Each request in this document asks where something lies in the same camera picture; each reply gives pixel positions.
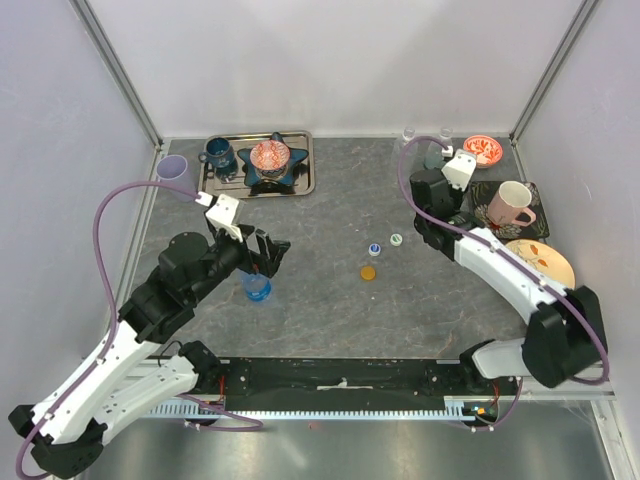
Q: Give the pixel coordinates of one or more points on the orange bottle cap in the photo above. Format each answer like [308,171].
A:
[368,273]

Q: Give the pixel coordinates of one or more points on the beige bird plate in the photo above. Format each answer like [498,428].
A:
[544,259]

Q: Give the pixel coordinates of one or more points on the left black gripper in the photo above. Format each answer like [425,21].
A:
[254,260]

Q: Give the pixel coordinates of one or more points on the blue pocari bottle cap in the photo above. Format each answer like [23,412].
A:
[374,249]

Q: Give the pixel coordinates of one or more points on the dark blue mug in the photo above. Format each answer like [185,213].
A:
[218,156]

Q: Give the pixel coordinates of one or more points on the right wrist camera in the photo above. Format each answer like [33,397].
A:
[459,169]

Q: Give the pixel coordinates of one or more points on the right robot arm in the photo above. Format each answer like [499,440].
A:
[564,338]

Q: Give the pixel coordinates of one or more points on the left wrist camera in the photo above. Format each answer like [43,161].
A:
[222,213]

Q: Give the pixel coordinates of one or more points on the steel tray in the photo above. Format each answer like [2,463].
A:
[233,184]

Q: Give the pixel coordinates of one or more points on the clear bottle green label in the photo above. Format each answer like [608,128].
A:
[437,155]

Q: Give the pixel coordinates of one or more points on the clear bottle blue cap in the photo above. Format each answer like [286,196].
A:
[257,287]

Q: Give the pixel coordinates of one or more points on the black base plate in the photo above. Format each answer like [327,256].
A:
[344,384]

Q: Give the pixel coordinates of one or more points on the white green bottle cap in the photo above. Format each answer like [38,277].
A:
[396,239]

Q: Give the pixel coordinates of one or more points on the left aluminium frame post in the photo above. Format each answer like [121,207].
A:
[103,45]

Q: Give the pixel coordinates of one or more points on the red patterned bowl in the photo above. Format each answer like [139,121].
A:
[270,156]

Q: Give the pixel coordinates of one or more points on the right aluminium frame post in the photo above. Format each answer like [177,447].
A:
[569,39]

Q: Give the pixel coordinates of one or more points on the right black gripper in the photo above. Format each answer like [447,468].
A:
[457,194]

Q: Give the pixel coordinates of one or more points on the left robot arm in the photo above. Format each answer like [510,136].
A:
[66,433]

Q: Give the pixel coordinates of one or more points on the lilac plastic cup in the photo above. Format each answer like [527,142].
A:
[175,171]

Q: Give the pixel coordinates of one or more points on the white slotted cable duct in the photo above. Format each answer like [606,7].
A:
[448,410]

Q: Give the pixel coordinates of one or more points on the pink mug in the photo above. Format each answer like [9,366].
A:
[510,205]

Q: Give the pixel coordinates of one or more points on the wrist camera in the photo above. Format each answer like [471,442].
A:
[459,169]
[222,213]

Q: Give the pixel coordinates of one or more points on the orange floral small bowl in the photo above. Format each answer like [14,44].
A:
[488,150]

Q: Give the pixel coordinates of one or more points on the dark floral square plate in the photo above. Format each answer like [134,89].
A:
[481,194]

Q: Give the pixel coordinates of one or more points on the aluminium frame post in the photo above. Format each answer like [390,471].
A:
[569,39]
[103,45]

